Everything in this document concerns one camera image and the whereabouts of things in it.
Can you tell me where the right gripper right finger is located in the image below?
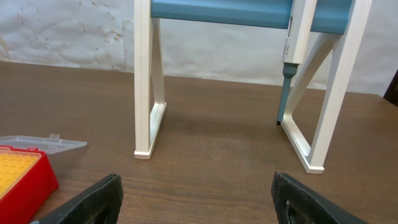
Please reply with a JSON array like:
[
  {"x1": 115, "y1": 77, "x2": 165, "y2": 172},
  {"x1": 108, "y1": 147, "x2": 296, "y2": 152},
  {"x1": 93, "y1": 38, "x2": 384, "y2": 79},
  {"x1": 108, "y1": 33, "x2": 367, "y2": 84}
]
[{"x1": 271, "y1": 172, "x2": 369, "y2": 224}]

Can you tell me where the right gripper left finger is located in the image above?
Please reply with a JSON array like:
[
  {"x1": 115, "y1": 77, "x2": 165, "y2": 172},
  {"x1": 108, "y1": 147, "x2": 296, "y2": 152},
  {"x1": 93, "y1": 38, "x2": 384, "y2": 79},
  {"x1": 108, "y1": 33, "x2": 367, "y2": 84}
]
[{"x1": 29, "y1": 173, "x2": 124, "y2": 224}]

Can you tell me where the white pipette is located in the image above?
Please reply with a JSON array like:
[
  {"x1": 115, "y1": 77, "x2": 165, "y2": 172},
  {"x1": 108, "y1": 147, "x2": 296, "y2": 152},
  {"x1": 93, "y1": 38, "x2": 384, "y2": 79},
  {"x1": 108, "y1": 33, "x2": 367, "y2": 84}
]
[{"x1": 275, "y1": 0, "x2": 318, "y2": 126}]

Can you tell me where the red and yellow tip box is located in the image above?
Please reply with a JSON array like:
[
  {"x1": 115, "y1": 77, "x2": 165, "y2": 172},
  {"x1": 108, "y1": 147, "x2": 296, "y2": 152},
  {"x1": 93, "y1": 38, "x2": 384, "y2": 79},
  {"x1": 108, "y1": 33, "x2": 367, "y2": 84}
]
[{"x1": 0, "y1": 134, "x2": 88, "y2": 224}]

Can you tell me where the white and blue stand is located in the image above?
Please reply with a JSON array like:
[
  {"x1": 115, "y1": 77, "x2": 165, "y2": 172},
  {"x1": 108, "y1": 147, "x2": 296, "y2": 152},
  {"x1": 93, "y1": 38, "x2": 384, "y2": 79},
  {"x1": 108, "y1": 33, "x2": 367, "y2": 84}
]
[{"x1": 133, "y1": 0, "x2": 373, "y2": 174}]

